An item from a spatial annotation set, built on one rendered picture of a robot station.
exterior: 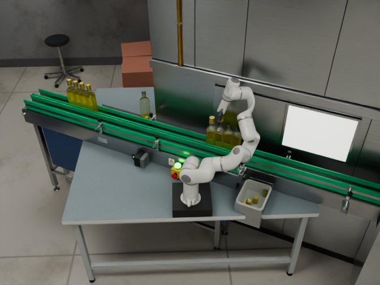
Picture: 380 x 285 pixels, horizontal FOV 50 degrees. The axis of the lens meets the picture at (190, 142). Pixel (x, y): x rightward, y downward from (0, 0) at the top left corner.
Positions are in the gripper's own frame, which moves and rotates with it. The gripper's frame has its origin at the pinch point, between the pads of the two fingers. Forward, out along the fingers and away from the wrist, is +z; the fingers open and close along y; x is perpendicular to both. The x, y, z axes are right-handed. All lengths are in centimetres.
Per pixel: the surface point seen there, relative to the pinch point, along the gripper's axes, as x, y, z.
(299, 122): 45.1, -11.3, -13.2
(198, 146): -5.9, 6.0, 26.9
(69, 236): -73, 49, 143
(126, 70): -135, -138, 114
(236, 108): 5.9, -11.9, -1.6
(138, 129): -51, 5, 39
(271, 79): 18.6, -14.4, -30.5
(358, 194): 94, 6, 3
